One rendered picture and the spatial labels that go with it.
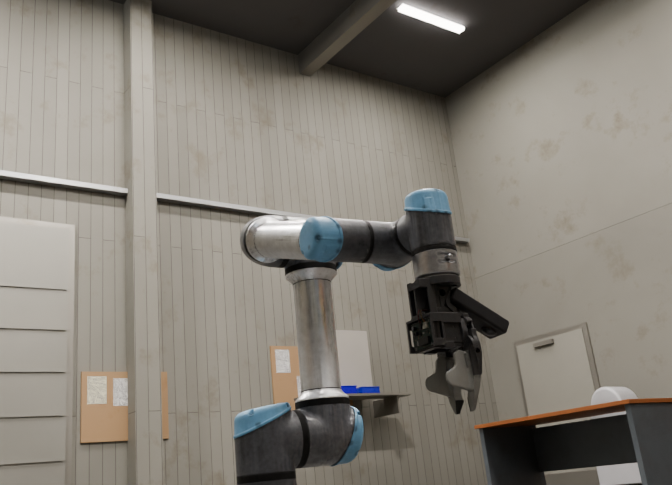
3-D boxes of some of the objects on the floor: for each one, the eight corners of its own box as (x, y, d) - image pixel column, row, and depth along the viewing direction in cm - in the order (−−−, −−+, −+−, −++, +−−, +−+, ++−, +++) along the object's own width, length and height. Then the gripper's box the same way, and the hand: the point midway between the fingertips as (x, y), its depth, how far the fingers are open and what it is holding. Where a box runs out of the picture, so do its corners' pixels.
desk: (655, 520, 427) (628, 398, 449) (489, 525, 522) (473, 425, 544) (713, 508, 466) (685, 397, 488) (548, 515, 561) (531, 422, 583)
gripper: (394, 288, 124) (411, 419, 117) (431, 269, 115) (452, 410, 108) (437, 290, 128) (455, 416, 121) (476, 271, 119) (498, 407, 112)
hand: (467, 403), depth 116 cm, fingers open, 3 cm apart
